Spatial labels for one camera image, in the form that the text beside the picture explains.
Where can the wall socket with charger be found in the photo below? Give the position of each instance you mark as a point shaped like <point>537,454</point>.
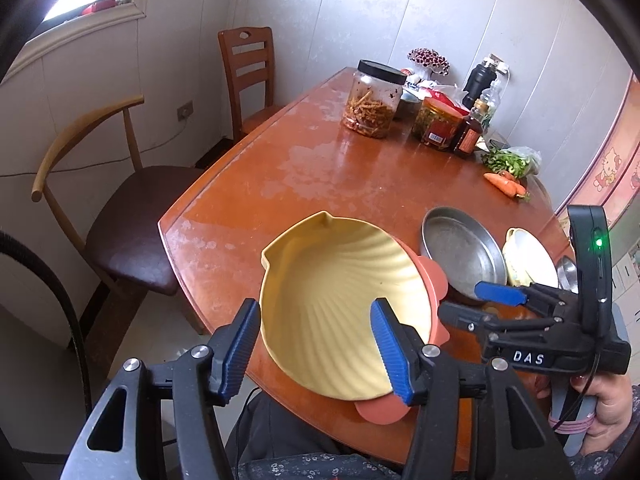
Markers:
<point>497,63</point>

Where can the person's right hand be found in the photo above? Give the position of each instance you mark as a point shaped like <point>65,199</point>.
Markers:
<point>612,405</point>

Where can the clear plastic bottle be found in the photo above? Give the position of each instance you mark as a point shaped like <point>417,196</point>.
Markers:
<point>492,97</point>

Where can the beaded flower ornament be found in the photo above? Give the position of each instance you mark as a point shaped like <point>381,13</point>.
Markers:
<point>429,60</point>

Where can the yellow shell-shaped plate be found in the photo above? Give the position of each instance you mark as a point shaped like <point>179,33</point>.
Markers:
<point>325,290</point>

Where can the wooden slat-back chair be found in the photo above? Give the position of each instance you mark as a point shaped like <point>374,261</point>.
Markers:
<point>247,60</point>

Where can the red and white packet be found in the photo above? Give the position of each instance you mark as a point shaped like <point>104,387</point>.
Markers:
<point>440,92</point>

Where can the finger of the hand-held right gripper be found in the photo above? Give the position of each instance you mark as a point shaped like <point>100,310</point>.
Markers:
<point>495,293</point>
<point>460,316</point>

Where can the steel mixing bowl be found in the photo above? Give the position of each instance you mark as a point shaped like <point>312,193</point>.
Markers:
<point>407,105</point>

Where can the white bowl yellow rim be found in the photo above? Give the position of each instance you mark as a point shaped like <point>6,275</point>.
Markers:
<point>535,260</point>

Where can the black thermos flask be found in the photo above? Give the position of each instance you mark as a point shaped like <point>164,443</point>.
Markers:
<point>477,82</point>

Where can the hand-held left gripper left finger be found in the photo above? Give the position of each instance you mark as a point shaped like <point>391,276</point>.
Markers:
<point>240,347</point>

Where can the bag of green vegetables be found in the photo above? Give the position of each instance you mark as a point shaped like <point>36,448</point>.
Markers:
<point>515,160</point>

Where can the red-lidded pickle jar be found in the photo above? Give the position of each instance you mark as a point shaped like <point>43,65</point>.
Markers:
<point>437,125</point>

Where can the curved-back chair brown seat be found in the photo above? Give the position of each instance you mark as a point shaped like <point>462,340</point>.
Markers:
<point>135,220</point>

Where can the red object on sill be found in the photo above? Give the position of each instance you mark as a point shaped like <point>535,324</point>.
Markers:
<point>97,7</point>

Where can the carrot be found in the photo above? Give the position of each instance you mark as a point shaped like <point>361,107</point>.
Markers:
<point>495,180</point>
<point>520,187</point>

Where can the small steel bowl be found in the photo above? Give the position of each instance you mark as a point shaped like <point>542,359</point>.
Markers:
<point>567,272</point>

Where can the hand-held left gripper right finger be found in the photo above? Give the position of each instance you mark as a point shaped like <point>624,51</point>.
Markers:
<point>390,352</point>

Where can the dark sauce bottle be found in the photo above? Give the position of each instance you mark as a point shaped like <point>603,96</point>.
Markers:
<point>467,137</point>

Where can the pink cartoon door curtain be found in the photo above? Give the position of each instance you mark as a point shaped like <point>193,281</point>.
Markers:
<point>610,170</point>

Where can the round steel pan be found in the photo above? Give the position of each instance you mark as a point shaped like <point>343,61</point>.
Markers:
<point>460,245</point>

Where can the person's right forearm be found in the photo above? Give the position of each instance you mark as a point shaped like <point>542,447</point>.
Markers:
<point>620,466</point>

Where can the black-lidded clear plastic jar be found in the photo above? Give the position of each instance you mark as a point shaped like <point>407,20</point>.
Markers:
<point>372,105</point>

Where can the coral plastic plate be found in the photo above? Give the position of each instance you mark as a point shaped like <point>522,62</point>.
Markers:
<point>435,280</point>

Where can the window with wooden sill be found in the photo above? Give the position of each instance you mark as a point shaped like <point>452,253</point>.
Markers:
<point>75,30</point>

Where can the person's dark floral clothing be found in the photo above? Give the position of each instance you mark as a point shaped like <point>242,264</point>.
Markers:
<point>300,440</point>

